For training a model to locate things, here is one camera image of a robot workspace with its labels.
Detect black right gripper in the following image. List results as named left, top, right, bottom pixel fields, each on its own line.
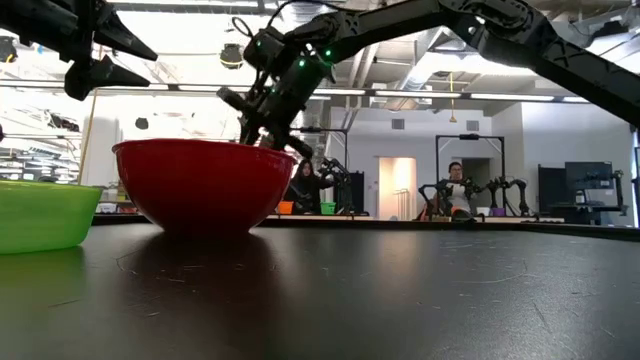
left=216, top=56, right=336, bottom=161

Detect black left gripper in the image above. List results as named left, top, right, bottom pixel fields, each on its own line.
left=0, top=0, right=159, bottom=102

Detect red plastic bowl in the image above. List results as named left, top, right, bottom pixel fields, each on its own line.
left=111, top=138, right=299, bottom=235

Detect person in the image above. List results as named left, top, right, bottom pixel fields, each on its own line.
left=439, top=161, right=476, bottom=221
left=287, top=158, right=334, bottom=216

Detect tan wooden pole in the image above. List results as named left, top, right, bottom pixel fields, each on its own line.
left=77, top=89, right=100, bottom=187

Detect background storage shelves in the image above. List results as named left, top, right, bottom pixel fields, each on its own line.
left=0, top=112, right=84, bottom=185

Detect long ceiling light bar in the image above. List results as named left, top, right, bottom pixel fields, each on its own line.
left=0, top=77, right=591, bottom=104

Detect light green plastic bowl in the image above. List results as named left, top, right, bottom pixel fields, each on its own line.
left=0, top=180, right=105, bottom=256

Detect black computer monitor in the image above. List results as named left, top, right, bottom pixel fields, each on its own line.
left=564, top=161, right=615, bottom=192

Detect dark background desk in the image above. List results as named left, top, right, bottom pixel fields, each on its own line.
left=547, top=202, right=630, bottom=226

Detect black ceiling dome camera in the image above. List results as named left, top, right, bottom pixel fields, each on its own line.
left=219, top=43, right=245, bottom=70

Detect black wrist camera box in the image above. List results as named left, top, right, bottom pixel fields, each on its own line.
left=243, top=25, right=287, bottom=71

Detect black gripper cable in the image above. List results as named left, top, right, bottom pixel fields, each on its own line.
left=231, top=0, right=321, bottom=41

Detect smooth silver ceiling duct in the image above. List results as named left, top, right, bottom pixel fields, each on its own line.
left=394, top=24, right=481, bottom=109

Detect yellow hanging cord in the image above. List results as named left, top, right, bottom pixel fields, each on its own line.
left=448, top=72, right=458, bottom=125

